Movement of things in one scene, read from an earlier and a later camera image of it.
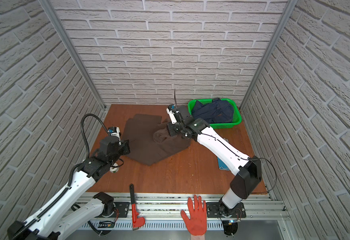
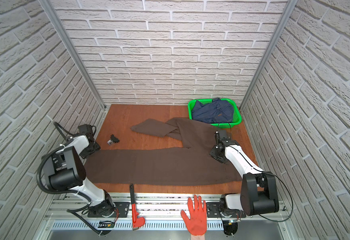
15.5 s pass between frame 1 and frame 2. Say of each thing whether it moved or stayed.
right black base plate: stayed
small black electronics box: stayed
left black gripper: moved
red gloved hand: stayed
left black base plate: stayed
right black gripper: moved
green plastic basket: stayed
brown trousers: moved
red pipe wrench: stayed
